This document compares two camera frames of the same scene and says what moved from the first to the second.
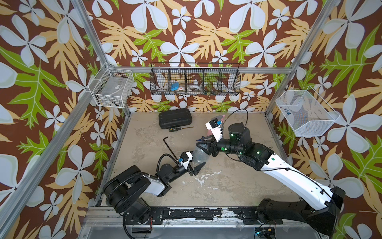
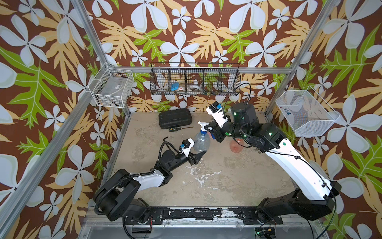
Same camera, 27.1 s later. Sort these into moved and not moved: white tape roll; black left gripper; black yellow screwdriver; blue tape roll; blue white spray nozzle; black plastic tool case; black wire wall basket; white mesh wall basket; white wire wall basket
Moved: black left gripper; blue white spray nozzle
Not moved: black yellow screwdriver; white tape roll; white mesh wall basket; black wire wall basket; white wire wall basket; blue tape roll; black plastic tool case
